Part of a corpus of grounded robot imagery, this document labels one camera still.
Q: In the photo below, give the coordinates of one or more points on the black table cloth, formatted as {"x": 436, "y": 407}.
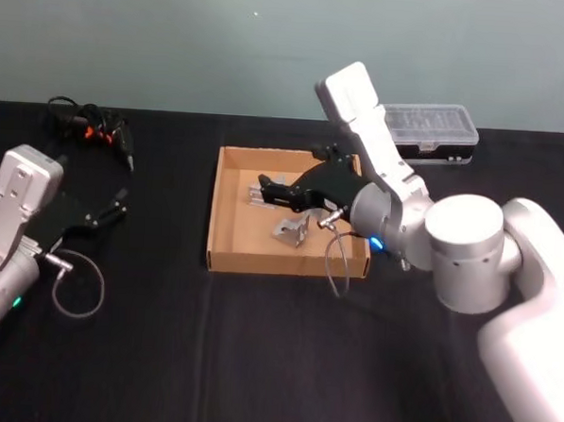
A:
{"x": 255, "y": 356}

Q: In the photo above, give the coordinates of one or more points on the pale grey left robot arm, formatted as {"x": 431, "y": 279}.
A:
{"x": 4, "y": 272}

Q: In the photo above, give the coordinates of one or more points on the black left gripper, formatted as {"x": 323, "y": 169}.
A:
{"x": 59, "y": 218}

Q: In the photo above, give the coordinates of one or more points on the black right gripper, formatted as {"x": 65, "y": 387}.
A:
{"x": 333, "y": 185}

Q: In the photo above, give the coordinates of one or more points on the silver metal bracket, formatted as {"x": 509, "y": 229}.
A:
{"x": 253, "y": 193}
{"x": 290, "y": 230}

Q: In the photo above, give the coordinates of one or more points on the shallow brown cardboard tray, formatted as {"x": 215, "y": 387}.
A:
{"x": 242, "y": 247}

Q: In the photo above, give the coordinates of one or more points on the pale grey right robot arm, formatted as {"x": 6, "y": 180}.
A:
{"x": 464, "y": 249}

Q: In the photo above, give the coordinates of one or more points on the clear plastic case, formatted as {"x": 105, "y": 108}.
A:
{"x": 433, "y": 129}

